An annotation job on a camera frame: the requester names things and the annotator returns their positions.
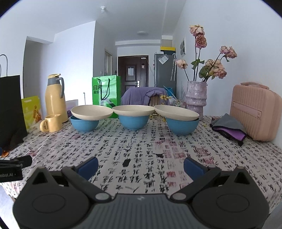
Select blue bowl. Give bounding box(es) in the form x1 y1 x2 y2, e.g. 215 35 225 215
70 116 99 132
119 115 149 130
166 118 199 135

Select beige plate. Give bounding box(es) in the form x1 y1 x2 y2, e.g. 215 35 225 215
71 105 113 121
154 104 199 121
112 105 155 117

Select black paper bag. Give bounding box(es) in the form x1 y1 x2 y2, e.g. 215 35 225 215
0 54 28 150

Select calligraphy print tablecloth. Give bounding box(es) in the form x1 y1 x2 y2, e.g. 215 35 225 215
2 116 281 210

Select grey purple folded cloth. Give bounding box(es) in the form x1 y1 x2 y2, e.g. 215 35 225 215
210 114 247 146

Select yellow mug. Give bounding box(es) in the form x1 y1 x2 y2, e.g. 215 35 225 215
40 114 63 133

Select yellow snack packet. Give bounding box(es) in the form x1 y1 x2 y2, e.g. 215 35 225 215
22 96 42 133

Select purple tissue pack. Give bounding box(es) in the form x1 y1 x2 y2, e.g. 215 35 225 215
66 99 78 118

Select yellow thermos jug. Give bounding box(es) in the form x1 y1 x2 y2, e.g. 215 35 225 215
45 73 68 123

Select yellow flower branch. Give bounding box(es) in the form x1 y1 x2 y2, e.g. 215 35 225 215
149 94 176 122

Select purple textured vase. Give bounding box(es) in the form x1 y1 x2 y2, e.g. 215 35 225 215
185 81 207 121

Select pink small suitcase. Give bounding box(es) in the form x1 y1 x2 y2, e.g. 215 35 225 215
230 82 281 141

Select green paper bag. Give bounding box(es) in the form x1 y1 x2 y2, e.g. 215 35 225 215
92 75 121 108

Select chair with purple blanket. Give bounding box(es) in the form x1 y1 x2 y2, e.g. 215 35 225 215
121 87 168 106

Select dried pink roses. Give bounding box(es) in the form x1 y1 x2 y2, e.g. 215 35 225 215
189 24 238 83

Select grey refrigerator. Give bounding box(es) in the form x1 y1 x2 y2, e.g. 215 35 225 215
154 53 176 95

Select dark entrance door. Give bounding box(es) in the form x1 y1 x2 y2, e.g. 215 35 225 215
118 55 149 96

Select yellow box on fridge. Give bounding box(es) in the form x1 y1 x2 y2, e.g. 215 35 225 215
160 46 176 55

